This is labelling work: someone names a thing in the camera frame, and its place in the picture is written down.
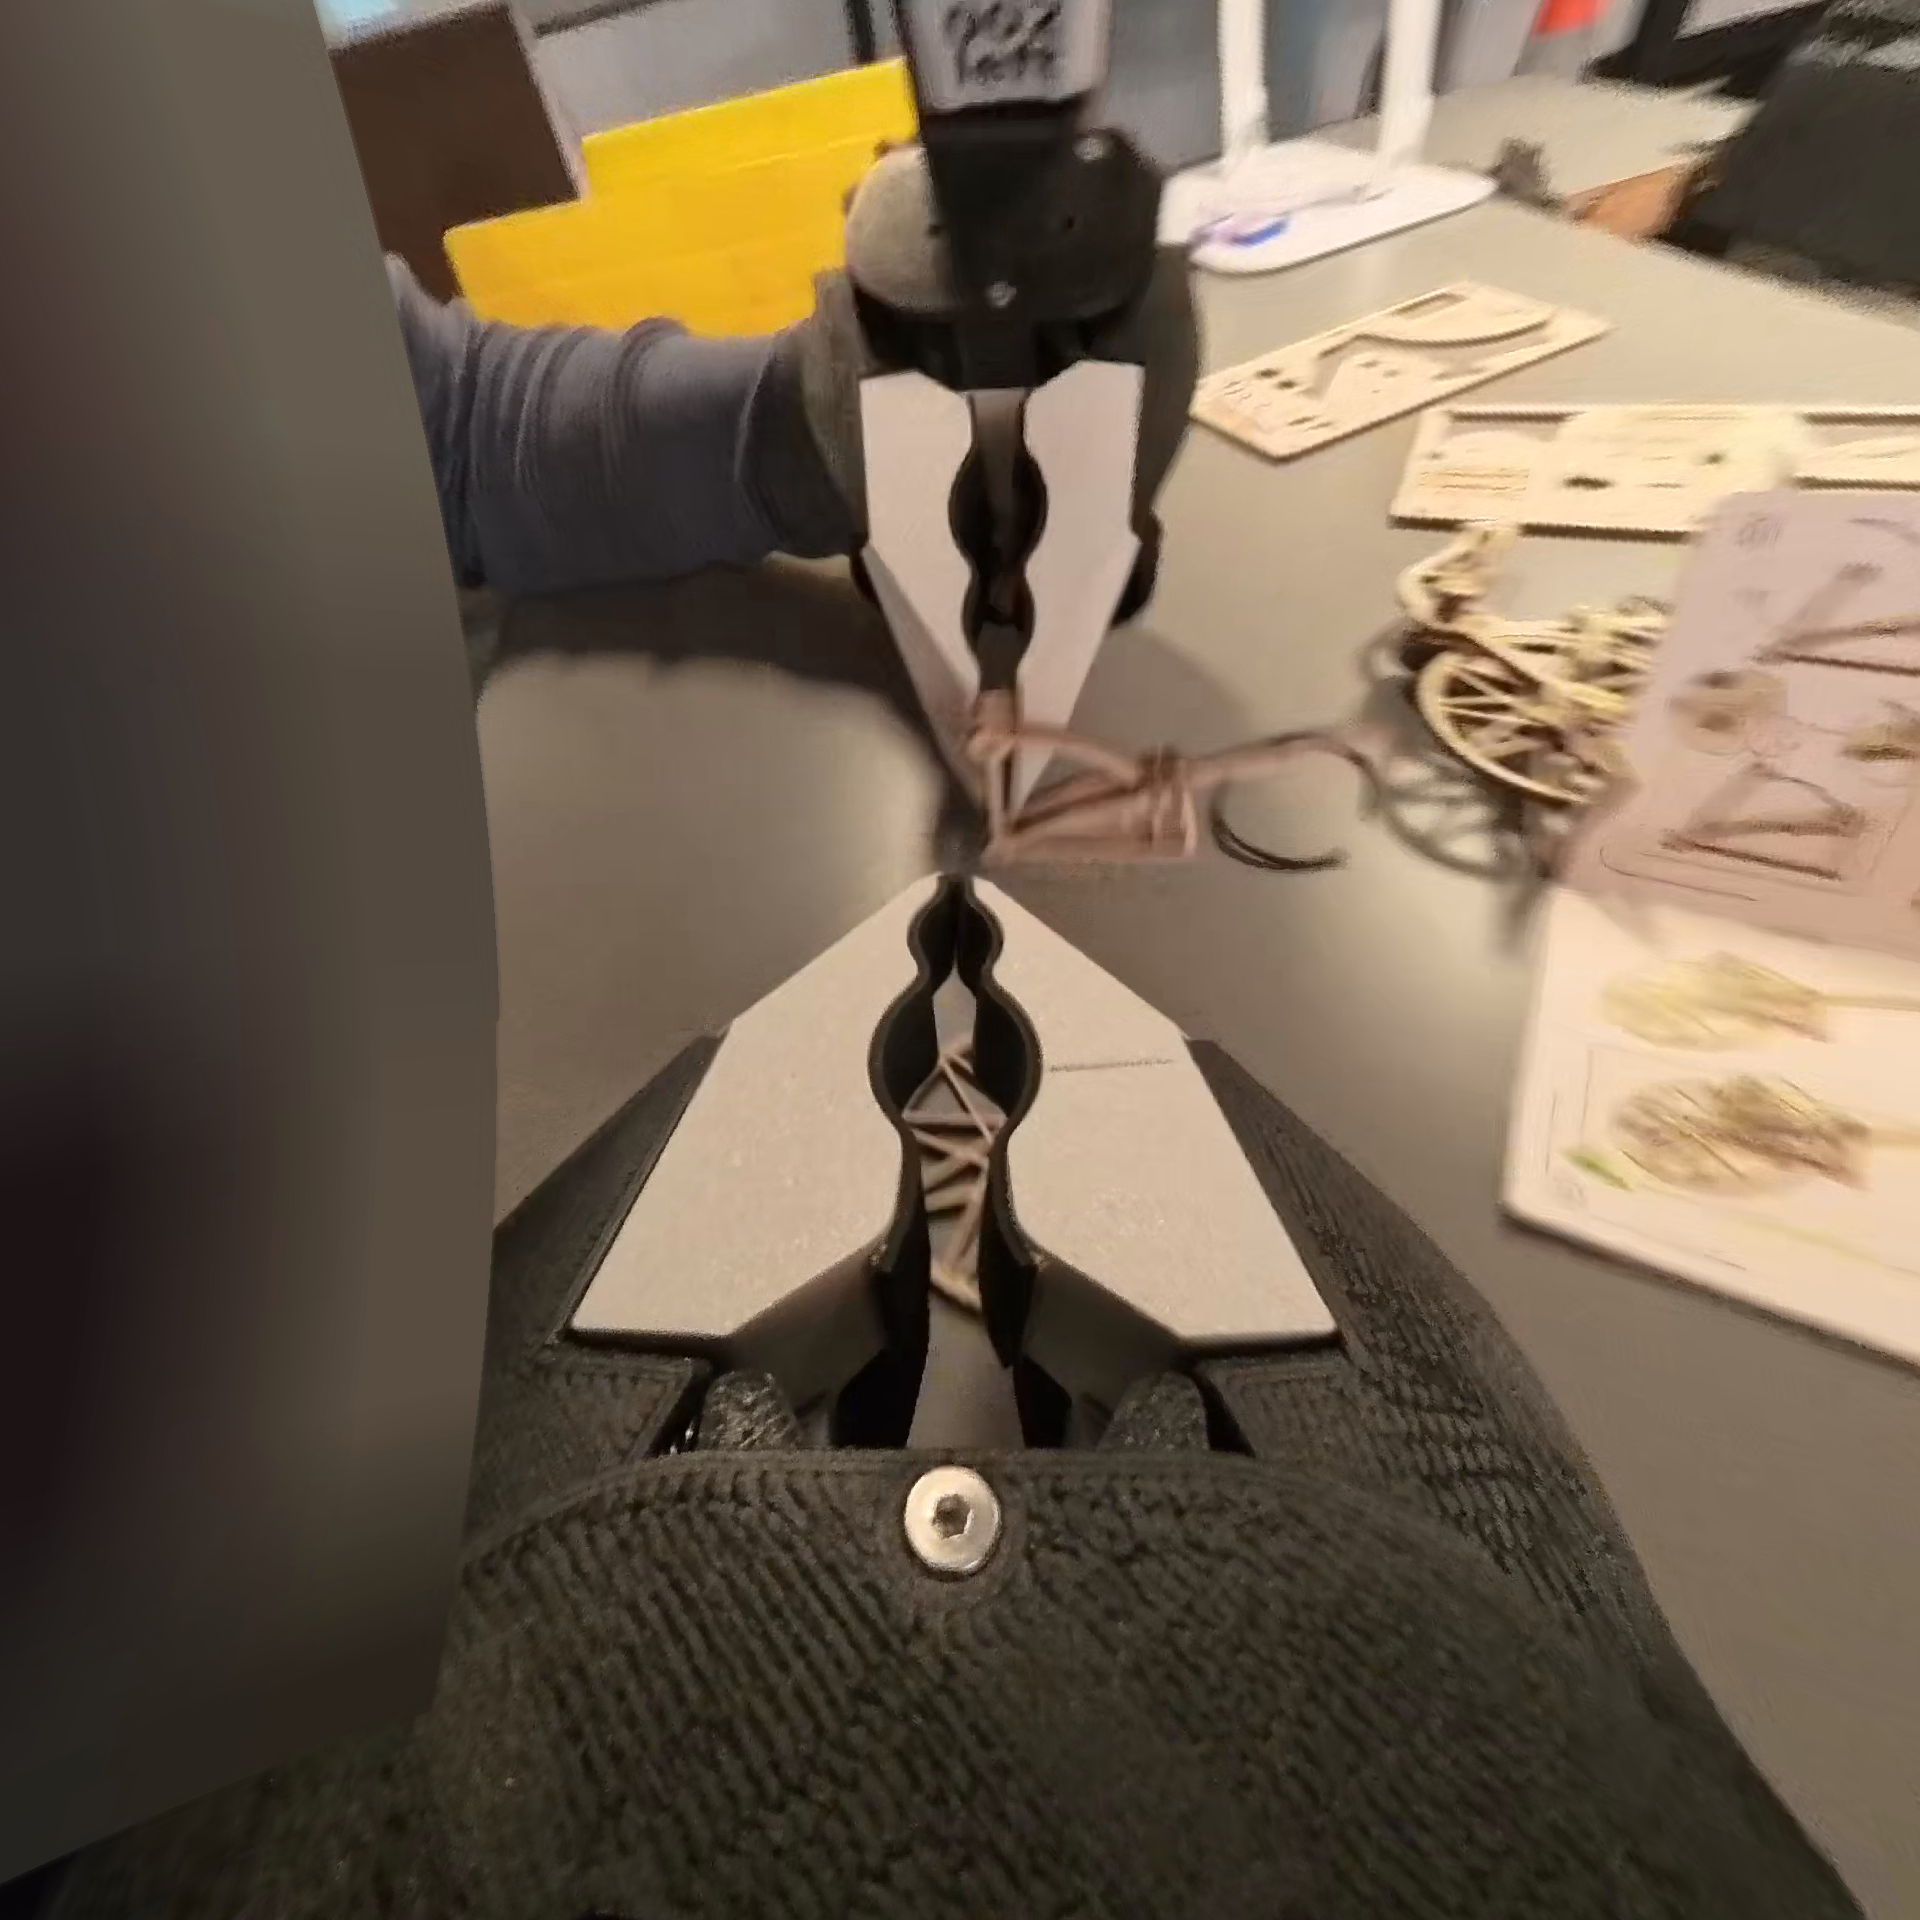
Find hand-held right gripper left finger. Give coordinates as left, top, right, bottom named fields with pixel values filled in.
left=567, top=874, right=962, bottom=1343

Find white lamp base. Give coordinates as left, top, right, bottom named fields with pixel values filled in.
left=1161, top=0, right=1501, bottom=277

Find assembled wooden bicycle model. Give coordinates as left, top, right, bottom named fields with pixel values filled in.
left=1357, top=522, right=1673, bottom=875

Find wooden bicycle frame part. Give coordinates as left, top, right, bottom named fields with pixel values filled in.
left=938, top=682, right=1404, bottom=875

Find thin black rubber band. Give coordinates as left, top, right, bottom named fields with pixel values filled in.
left=1210, top=799, right=1347, bottom=875

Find yellow corrugated board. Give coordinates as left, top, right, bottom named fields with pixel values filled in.
left=446, top=59, right=924, bottom=338

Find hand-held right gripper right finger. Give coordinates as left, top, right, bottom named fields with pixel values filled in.
left=966, top=877, right=1339, bottom=1343

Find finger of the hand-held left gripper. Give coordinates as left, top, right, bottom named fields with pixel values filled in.
left=858, top=373, right=998, bottom=788
left=996, top=359, right=1142, bottom=818

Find wooden parts sheet small cutouts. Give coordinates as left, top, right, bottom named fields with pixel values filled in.
left=1390, top=403, right=1920, bottom=537

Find small wooden truss part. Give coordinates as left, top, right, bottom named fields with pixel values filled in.
left=900, top=1036, right=1028, bottom=1308

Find wooden parts sheet curved cutouts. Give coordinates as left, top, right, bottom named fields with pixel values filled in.
left=1189, top=282, right=1611, bottom=460

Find brown wooden box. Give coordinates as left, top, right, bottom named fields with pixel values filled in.
left=326, top=4, right=586, bottom=302

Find paper instruction booklet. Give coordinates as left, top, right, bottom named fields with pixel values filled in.
left=1505, top=487, right=1920, bottom=1369

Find person's left forearm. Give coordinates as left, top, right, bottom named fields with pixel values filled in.
left=387, top=257, right=865, bottom=595

